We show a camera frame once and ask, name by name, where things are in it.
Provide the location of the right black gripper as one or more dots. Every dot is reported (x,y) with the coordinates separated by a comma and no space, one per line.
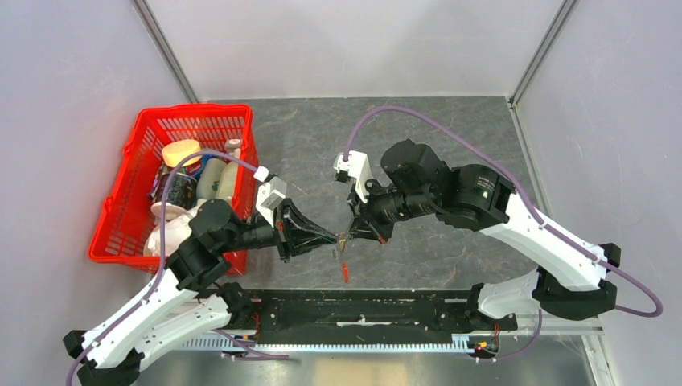
(366,223)

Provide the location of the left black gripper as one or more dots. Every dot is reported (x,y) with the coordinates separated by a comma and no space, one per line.
(296,233)

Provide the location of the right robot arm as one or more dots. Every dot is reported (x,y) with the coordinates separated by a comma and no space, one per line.
(569,280)

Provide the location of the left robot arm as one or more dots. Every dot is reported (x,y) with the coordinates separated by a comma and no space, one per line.
(118,350)

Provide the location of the cream bottle with pink cap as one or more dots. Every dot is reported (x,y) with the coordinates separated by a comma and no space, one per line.
(227,183)

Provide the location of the pale green bottle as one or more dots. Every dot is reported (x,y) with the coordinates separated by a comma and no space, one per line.
(209,180)

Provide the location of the jar with yellow lid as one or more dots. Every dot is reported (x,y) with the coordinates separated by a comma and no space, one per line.
(182,177)

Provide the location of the white pink round container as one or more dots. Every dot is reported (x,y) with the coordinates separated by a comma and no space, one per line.
(176,231)

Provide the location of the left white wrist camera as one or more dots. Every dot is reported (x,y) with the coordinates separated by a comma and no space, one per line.
(270,193)

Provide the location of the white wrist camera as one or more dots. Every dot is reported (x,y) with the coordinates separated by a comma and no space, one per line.
(270,193)
(354,168)

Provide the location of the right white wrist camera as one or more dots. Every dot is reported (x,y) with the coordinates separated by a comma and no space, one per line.
(354,168)

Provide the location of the aluminium toothed cable duct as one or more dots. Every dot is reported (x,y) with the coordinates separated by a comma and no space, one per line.
(458,344)

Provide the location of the left aluminium corner post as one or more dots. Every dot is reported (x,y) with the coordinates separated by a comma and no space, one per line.
(164,48)

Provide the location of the aluminium corner post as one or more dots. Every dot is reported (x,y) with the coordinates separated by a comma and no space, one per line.
(164,48)
(554,30)

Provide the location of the right aluminium corner post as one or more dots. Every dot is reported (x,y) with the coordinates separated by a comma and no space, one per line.
(554,30)

